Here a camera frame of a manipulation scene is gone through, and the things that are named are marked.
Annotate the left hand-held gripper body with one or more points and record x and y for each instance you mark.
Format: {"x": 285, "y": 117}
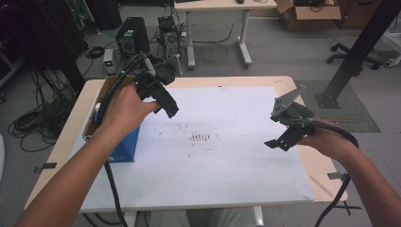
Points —
{"x": 149, "y": 83}

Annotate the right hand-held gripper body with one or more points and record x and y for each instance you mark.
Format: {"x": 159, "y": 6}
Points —
{"x": 296, "y": 113}

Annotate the blue cardboard box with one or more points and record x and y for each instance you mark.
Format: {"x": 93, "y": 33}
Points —
{"x": 126, "y": 148}

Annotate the person's left hand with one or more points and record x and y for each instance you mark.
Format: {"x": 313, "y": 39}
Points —
{"x": 126, "y": 110}

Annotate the person's right hand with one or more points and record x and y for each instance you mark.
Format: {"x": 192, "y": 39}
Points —
{"x": 331, "y": 142}

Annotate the light wooden table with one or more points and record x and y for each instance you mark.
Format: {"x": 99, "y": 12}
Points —
{"x": 201, "y": 81}

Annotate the small grey power supply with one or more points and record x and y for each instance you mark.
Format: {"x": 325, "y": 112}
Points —
{"x": 108, "y": 58}

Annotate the black computer tower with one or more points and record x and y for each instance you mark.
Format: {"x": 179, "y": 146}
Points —
{"x": 132, "y": 33}

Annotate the grey tape strip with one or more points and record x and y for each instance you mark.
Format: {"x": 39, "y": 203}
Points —
{"x": 45, "y": 166}
{"x": 334, "y": 176}

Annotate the grey floor mat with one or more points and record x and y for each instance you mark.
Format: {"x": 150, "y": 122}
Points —
{"x": 356, "y": 119}

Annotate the white table mat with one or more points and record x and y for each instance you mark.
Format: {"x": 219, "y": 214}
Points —
{"x": 205, "y": 176}

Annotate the black office chair base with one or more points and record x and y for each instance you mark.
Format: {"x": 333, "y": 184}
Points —
{"x": 362, "y": 58}

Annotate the black metal stand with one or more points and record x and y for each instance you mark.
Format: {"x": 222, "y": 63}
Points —
{"x": 359, "y": 47}

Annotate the open brown cardboard box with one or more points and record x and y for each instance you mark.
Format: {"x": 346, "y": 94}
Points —
{"x": 310, "y": 17}

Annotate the white desk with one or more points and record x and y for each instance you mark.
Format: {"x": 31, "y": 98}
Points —
{"x": 220, "y": 4}

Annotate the person's legs in light trousers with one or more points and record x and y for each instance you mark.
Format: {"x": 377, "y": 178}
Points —
{"x": 170, "y": 219}

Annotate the dark curtain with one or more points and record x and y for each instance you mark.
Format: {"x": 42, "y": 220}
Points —
{"x": 38, "y": 31}

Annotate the open-frame computer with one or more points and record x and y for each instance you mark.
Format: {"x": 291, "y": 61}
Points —
{"x": 170, "y": 36}

